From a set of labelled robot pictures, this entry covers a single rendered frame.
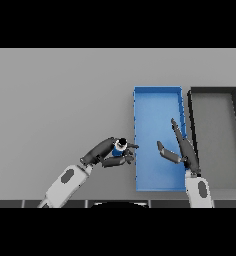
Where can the blue bin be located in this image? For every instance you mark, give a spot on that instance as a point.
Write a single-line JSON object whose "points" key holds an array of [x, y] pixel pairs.
{"points": [[158, 140]]}

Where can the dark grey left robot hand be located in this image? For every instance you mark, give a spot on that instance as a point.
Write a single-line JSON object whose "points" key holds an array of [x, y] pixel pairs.
{"points": [[102, 152]]}

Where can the dark grey bin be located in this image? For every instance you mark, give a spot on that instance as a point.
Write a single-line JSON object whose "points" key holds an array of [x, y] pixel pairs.
{"points": [[220, 140]]}

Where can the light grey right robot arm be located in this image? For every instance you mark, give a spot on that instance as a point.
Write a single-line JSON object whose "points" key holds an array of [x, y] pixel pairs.
{"points": [[199, 192]]}

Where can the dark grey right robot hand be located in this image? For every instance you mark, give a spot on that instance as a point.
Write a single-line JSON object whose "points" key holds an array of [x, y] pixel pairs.
{"points": [[186, 150]]}

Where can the blue pipe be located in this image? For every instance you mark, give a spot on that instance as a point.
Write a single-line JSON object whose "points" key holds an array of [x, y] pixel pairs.
{"points": [[119, 147]]}

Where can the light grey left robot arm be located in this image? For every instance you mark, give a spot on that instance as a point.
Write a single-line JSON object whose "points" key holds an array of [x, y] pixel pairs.
{"points": [[65, 183]]}

